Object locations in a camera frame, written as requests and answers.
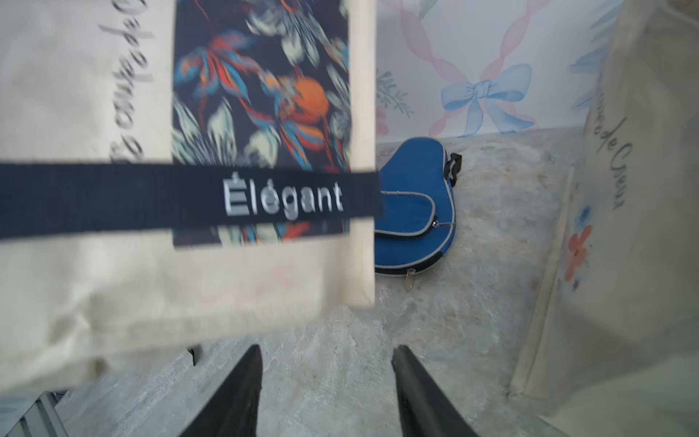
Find cream canvas bag orange handles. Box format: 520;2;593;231
509;1;698;436

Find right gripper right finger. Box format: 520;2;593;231
391;345;478;437

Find cream canvas bag navy handles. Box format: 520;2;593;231
1;1;380;393

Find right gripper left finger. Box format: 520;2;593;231
180;344;263;437

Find blue ping pong paddle case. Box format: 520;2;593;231
374;138;462;291

